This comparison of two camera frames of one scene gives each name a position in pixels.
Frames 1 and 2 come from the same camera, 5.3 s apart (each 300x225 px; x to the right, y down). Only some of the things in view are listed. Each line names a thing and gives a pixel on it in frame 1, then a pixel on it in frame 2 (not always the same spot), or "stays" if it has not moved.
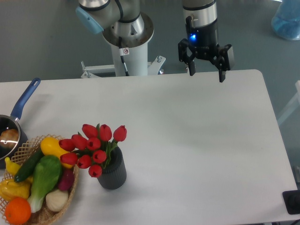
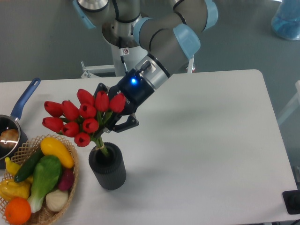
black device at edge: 292,201 stays
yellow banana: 12,168 stays
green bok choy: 46,171 stays
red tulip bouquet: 92,149 → 86,121
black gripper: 204,41 → 136,90
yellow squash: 50,146 stays
